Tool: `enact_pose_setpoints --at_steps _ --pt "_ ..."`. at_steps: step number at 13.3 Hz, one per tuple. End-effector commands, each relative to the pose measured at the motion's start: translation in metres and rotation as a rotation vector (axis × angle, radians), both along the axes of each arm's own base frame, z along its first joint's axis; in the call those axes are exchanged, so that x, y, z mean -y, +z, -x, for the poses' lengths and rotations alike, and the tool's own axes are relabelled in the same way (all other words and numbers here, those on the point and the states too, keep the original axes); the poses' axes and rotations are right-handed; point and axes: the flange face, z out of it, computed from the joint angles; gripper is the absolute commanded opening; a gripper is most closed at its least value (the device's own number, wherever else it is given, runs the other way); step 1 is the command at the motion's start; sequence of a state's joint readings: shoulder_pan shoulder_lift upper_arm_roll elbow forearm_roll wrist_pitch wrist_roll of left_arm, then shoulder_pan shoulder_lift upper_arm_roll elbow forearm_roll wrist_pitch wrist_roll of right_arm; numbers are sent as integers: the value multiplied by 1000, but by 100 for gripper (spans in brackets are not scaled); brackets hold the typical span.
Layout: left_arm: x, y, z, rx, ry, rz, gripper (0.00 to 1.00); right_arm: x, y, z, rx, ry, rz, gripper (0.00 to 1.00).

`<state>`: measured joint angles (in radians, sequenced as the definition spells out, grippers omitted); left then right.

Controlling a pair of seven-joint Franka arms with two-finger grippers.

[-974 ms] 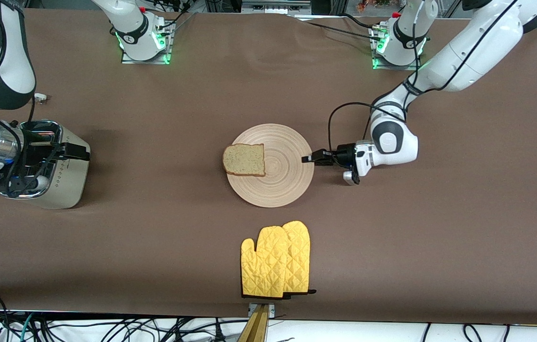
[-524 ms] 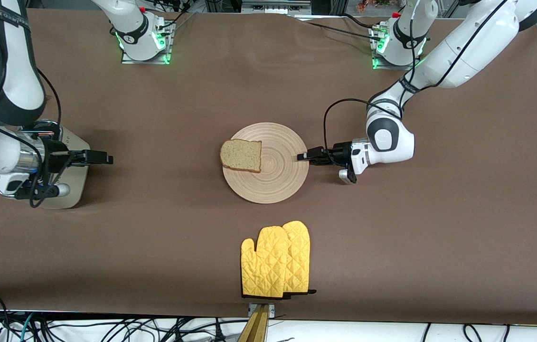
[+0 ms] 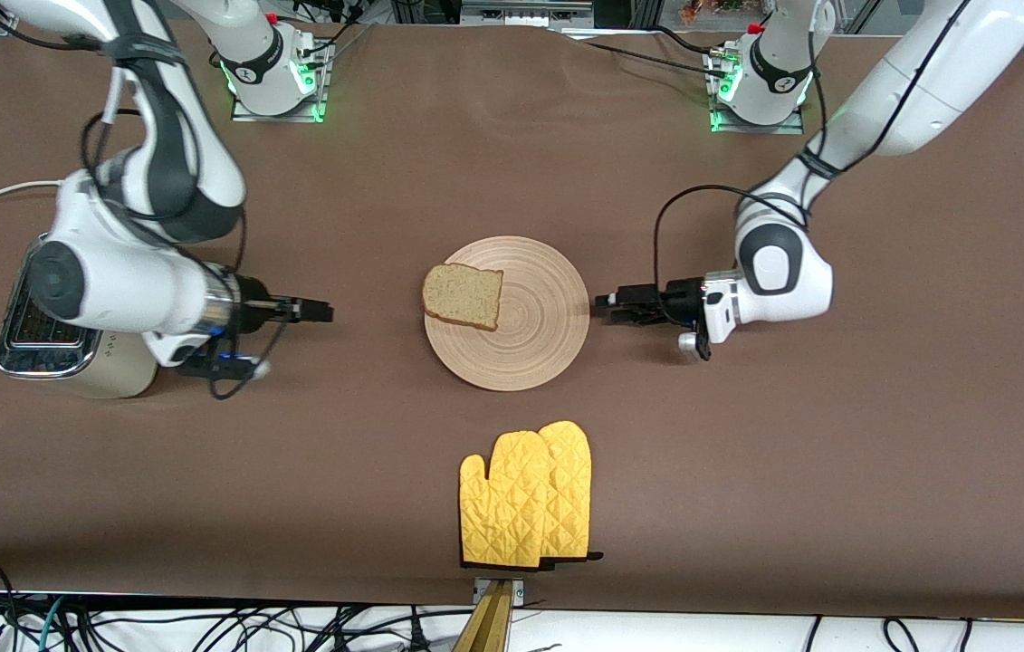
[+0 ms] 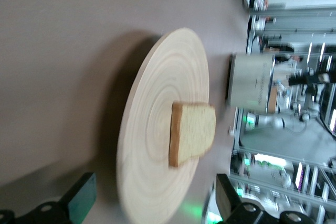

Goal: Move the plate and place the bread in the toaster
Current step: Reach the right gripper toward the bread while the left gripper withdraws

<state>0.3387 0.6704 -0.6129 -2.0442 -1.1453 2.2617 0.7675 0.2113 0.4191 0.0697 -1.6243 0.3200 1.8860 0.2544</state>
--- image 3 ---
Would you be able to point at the orange background item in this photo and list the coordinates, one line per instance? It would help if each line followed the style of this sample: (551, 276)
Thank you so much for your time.
(702, 11)

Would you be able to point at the round wooden plate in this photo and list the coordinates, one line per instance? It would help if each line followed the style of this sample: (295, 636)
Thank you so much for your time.
(530, 335)

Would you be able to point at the cream chrome toaster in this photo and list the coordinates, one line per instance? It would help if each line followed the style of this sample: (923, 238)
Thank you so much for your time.
(122, 378)

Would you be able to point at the wooden post with metal bracket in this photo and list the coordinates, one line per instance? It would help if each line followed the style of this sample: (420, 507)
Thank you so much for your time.
(492, 616)

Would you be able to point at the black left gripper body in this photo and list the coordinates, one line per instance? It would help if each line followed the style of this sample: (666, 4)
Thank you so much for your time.
(680, 299)

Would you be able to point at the aluminium frame rail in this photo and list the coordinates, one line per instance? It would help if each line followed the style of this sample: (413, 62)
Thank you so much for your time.
(521, 14)

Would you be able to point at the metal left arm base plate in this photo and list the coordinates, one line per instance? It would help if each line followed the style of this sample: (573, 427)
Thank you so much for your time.
(729, 127)

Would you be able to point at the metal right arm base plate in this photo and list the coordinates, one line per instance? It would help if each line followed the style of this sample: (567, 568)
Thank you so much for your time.
(244, 113)

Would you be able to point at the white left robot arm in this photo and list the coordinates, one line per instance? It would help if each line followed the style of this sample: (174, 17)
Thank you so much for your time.
(783, 272)

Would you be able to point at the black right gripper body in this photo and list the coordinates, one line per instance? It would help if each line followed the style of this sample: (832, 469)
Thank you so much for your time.
(253, 305)

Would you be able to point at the bread slice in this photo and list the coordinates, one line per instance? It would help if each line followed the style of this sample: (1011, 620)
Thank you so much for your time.
(462, 294)

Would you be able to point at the brown table cover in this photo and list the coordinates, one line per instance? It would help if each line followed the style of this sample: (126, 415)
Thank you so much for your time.
(385, 181)

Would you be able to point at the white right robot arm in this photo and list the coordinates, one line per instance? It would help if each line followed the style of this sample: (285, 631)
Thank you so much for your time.
(113, 281)

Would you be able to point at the yellow quilted oven mitt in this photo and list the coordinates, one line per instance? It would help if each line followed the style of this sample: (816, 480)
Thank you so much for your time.
(570, 489)
(507, 507)

